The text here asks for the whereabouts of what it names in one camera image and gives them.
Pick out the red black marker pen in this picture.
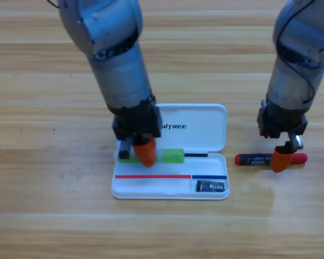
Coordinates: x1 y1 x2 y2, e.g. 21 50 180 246
234 152 309 166

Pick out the green highlighter pen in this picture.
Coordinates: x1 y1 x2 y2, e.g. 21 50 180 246
117 147 185 165

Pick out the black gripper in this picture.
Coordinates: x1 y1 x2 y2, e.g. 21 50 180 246
107 94 163 168
256 99 308 174

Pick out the white Unitree pencil case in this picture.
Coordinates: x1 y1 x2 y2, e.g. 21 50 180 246
111 103 230 200

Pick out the dark blue eraser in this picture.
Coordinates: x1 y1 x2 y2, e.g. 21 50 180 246
195 180 225 193

